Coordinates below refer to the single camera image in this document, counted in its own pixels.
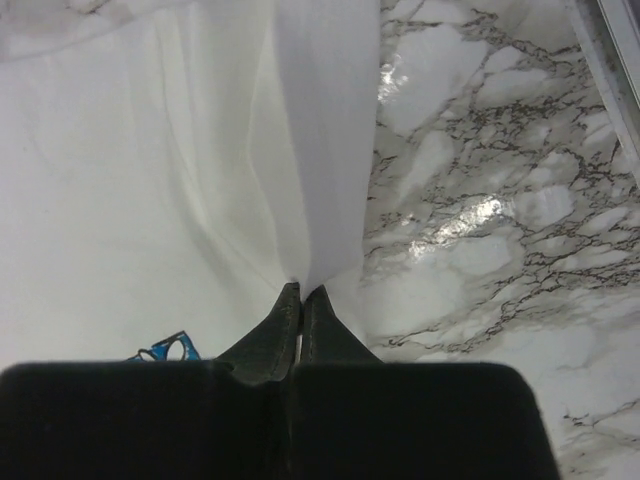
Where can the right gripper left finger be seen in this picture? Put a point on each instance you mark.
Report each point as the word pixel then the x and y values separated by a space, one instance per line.
pixel 267 352

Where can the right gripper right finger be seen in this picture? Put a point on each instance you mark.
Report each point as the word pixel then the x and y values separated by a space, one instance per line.
pixel 325 338

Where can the white t-shirt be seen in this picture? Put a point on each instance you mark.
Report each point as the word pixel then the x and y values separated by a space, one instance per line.
pixel 167 166

